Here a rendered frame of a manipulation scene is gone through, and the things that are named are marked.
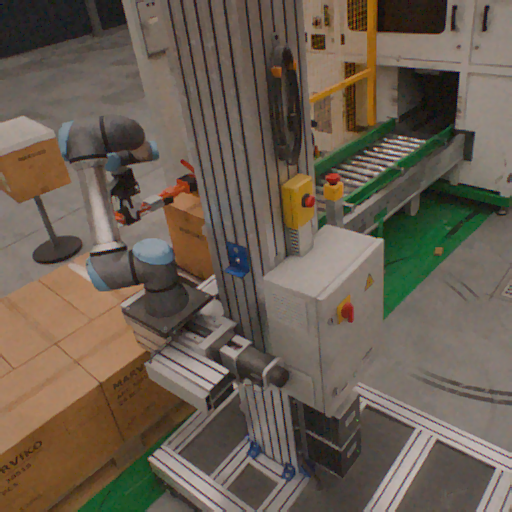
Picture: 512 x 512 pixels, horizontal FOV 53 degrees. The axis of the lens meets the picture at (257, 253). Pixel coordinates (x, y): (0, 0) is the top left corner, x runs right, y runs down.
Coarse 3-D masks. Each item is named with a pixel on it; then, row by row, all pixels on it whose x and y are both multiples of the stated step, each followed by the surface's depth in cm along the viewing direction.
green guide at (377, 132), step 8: (392, 120) 400; (376, 128) 389; (384, 128) 395; (392, 128) 404; (368, 136) 383; (376, 136) 391; (352, 144) 371; (360, 144) 378; (368, 144) 386; (328, 152) 361; (336, 152) 361; (344, 152) 366; (352, 152) 374; (320, 160) 352; (328, 160) 355; (336, 160) 362; (320, 168) 352; (328, 168) 358
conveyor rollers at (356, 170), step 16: (384, 144) 385; (400, 144) 385; (416, 144) 377; (352, 160) 368; (368, 160) 367; (384, 160) 365; (320, 176) 356; (352, 176) 349; (368, 176) 348; (320, 192) 338; (320, 208) 319
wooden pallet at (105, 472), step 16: (160, 416) 249; (176, 416) 262; (144, 432) 256; (160, 432) 255; (128, 448) 240; (144, 448) 248; (112, 464) 243; (128, 464) 243; (80, 480) 224; (96, 480) 237; (112, 480) 238; (64, 496) 221; (80, 496) 231
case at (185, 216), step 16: (176, 208) 252; (192, 208) 249; (176, 224) 259; (192, 224) 248; (176, 240) 268; (192, 240) 256; (176, 256) 276; (192, 256) 264; (208, 256) 252; (192, 272) 272; (208, 272) 260
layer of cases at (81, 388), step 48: (48, 288) 282; (0, 336) 250; (48, 336) 246; (96, 336) 241; (0, 384) 222; (48, 384) 219; (96, 384) 215; (144, 384) 235; (0, 432) 200; (48, 432) 204; (96, 432) 223; (0, 480) 195; (48, 480) 212
